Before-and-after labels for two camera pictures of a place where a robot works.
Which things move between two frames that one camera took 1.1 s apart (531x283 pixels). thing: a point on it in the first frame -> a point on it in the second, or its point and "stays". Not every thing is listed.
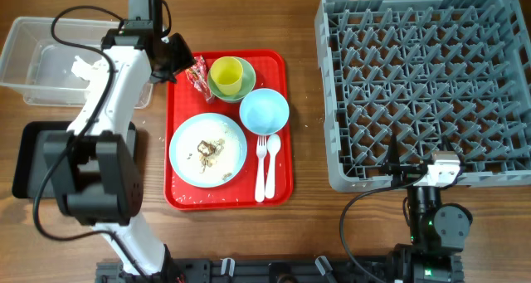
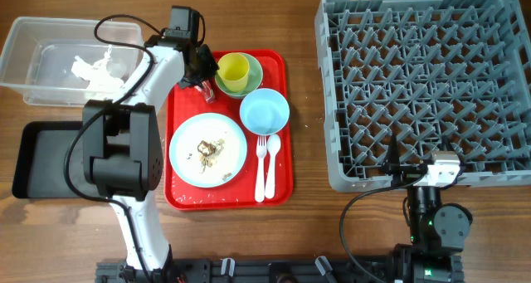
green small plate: (249, 80) -> (255, 79)
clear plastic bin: (31, 60) stays
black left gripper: (184, 57) -> (210, 64)
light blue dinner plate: (207, 150) stays
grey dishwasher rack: (421, 63) stays
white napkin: (97, 74) stays
